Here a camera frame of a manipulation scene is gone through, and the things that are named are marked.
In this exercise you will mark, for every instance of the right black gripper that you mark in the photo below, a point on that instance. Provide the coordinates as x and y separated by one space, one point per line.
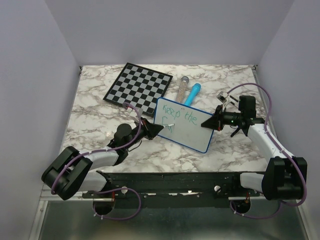
216 121

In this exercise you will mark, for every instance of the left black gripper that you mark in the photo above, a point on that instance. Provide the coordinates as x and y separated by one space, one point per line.
150 129

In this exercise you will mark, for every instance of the blue framed whiteboard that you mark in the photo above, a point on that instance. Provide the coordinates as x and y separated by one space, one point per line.
187 130

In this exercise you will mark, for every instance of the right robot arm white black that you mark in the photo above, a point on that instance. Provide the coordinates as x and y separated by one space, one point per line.
285 175

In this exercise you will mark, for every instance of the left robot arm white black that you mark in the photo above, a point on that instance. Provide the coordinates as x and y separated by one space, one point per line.
71 171

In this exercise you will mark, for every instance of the blue toy microphone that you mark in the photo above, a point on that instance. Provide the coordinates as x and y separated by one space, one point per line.
193 93

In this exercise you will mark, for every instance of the black grey chessboard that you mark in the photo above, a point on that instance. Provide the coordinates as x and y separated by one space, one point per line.
139 86

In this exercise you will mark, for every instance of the glitter tube silver cap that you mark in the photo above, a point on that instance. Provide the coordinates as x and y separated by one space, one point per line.
182 89

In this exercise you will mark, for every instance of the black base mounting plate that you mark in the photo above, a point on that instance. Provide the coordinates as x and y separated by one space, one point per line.
159 190

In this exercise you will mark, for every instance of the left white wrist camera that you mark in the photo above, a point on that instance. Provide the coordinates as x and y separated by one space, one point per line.
137 114

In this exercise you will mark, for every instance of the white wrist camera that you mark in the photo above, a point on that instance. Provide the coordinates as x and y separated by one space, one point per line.
224 98
137 114

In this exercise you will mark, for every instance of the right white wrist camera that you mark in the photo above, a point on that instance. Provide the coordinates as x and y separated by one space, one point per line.
224 98

